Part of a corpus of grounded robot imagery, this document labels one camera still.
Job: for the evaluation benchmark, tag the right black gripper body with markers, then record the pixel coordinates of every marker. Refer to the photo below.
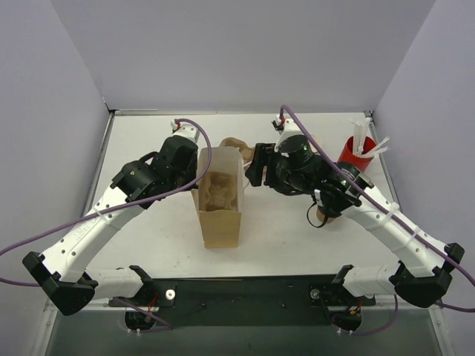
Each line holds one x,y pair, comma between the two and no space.
258,163

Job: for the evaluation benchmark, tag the brown paper bag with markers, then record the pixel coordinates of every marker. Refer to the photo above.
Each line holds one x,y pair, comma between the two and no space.
220,229

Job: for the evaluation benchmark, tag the single brown cup carrier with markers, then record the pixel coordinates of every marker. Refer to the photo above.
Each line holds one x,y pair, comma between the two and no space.
218,191

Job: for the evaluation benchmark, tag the brown paper coffee cup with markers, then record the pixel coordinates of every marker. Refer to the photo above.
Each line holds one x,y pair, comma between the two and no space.
322,217

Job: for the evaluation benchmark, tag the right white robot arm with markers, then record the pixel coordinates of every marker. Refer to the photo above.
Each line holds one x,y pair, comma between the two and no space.
422,275

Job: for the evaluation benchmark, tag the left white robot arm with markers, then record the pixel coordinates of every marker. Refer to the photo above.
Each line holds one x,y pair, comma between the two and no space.
62,270

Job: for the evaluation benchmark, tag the brown cardboard cup carrier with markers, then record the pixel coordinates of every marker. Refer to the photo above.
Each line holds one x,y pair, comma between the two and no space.
247,152

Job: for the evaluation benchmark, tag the red cylindrical straw holder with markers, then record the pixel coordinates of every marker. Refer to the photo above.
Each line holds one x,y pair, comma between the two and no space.
348,156

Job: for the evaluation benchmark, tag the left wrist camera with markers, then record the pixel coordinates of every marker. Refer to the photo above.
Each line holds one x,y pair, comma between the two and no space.
185,130

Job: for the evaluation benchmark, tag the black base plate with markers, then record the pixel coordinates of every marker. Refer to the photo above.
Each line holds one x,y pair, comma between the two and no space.
289,300

